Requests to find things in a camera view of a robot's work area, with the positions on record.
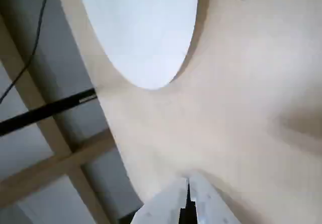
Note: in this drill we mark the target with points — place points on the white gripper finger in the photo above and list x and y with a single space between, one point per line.
161 209
213 209

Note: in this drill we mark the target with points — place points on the white paper plate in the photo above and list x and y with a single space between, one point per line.
138 32

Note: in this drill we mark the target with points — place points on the wooden frame beams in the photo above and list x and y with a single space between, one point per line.
63 158

